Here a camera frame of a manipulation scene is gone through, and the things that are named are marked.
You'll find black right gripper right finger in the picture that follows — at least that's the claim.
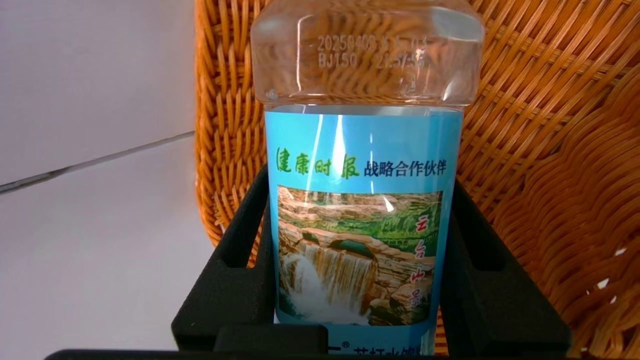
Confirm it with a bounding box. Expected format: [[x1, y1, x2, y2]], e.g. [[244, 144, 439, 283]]
[[440, 180, 572, 358]]

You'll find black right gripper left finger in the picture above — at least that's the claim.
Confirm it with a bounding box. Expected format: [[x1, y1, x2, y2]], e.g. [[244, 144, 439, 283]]
[[171, 165, 275, 351]]

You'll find clear water bottle blue cap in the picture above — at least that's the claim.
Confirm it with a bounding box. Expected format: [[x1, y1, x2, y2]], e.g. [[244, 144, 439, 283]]
[[250, 0, 486, 357]]

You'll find orange wicker basket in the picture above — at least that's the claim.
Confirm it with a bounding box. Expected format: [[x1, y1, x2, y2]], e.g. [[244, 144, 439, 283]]
[[194, 0, 640, 360]]

